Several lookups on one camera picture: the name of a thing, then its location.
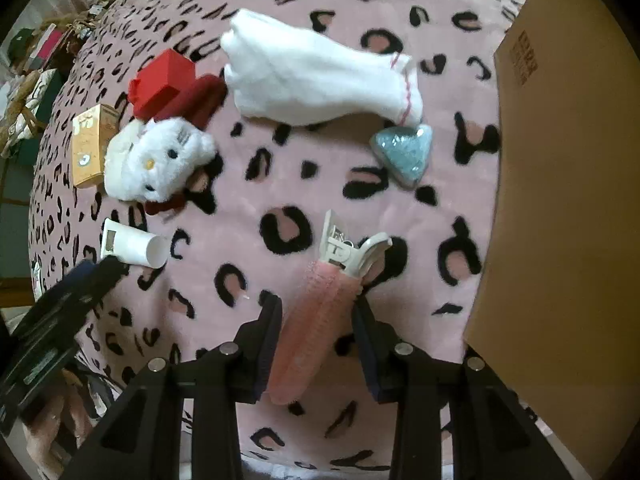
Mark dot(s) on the large brown cardboard box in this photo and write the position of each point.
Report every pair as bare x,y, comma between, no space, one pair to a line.
560,210

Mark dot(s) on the blue triangular sponge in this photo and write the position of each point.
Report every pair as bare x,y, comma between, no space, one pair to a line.
405,152

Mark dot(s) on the red gift box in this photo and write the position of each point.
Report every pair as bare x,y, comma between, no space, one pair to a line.
160,82

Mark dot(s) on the green cap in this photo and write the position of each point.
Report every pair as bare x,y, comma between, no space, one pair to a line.
19,45

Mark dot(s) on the white plastic tube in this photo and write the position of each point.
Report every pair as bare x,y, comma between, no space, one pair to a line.
135,245

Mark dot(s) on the pink leopard print blanket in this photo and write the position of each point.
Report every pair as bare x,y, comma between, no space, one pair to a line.
310,170

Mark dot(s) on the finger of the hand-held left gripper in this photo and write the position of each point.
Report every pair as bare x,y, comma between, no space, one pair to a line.
90,277

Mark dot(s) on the white cloth pile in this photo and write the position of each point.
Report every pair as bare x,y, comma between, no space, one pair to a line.
37,95

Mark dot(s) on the small tan cardboard box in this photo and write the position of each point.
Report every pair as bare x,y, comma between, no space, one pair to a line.
90,145

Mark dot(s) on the pink box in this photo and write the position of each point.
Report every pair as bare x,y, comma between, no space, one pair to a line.
47,47

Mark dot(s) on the dark red cloth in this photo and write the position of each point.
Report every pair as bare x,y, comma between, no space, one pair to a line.
200,97

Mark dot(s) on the pink hair roller white clip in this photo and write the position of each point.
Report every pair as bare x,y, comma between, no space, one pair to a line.
315,310

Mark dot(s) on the white cat plush toy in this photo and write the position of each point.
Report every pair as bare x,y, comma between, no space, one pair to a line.
160,160

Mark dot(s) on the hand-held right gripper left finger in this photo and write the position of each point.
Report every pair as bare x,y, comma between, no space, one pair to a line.
269,345

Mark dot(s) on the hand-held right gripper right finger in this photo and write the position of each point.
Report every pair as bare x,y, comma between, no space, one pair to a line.
364,347

